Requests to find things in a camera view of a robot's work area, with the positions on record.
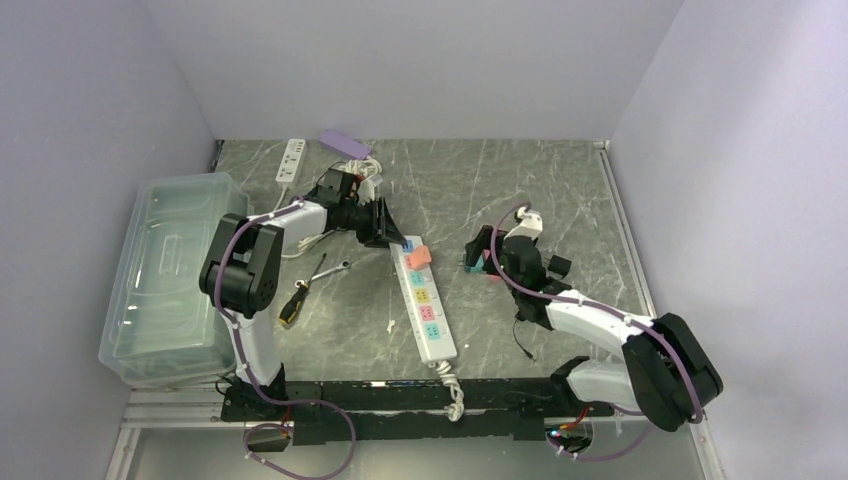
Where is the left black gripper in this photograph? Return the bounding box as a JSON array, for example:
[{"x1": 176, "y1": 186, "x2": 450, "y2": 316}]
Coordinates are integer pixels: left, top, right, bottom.
[{"x1": 341, "y1": 197, "x2": 407, "y2": 250}]

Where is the teal plug adapter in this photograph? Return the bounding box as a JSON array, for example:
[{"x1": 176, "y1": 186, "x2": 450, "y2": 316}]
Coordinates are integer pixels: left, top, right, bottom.
[{"x1": 463, "y1": 258, "x2": 484, "y2": 273}]

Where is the orange plug adapter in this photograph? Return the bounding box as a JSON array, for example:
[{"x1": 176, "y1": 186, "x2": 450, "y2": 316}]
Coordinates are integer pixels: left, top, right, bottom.
[{"x1": 406, "y1": 245, "x2": 432, "y2": 271}]

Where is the white long power strip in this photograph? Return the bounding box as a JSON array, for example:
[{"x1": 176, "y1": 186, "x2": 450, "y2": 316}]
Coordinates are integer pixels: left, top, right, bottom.
[{"x1": 390, "y1": 235, "x2": 457, "y2": 364}]

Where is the black power adapter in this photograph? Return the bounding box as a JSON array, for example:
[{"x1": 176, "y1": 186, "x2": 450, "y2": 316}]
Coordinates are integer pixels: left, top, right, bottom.
[{"x1": 547, "y1": 255, "x2": 572, "y2": 277}]

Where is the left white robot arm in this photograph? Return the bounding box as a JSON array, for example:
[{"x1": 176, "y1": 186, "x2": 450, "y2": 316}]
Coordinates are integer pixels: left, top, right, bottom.
[{"x1": 199, "y1": 169, "x2": 405, "y2": 420}]

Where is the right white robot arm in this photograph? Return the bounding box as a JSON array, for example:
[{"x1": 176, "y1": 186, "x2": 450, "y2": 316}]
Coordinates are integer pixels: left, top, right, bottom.
[{"x1": 463, "y1": 225, "x2": 724, "y2": 432}]

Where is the silver ratchet wrench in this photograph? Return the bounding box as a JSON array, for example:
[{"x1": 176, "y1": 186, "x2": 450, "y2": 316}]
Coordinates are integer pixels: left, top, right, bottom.
[{"x1": 294, "y1": 260, "x2": 351, "y2": 288}]

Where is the purple flat box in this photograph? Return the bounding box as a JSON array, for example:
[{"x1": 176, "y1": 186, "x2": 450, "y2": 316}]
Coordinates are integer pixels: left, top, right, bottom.
[{"x1": 318, "y1": 130, "x2": 372, "y2": 160}]

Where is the small white power strip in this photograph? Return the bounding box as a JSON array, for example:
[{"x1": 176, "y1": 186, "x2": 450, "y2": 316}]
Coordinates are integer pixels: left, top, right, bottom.
[{"x1": 275, "y1": 139, "x2": 307, "y2": 186}]

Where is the black yellow screwdriver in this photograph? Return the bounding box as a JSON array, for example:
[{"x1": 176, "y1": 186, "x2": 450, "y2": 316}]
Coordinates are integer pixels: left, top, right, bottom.
[{"x1": 278, "y1": 253, "x2": 327, "y2": 326}]

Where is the clear plastic storage bin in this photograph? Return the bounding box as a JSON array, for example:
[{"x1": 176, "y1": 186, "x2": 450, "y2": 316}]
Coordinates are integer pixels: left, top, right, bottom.
[{"x1": 98, "y1": 173, "x2": 250, "y2": 387}]

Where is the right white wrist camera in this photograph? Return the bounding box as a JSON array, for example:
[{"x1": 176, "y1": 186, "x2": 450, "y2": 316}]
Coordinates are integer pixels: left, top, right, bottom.
[{"x1": 505, "y1": 206, "x2": 543, "y2": 241}]

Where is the black base frame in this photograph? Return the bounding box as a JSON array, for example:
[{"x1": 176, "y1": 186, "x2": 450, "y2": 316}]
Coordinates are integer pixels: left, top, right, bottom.
[{"x1": 220, "y1": 378, "x2": 613, "y2": 446}]

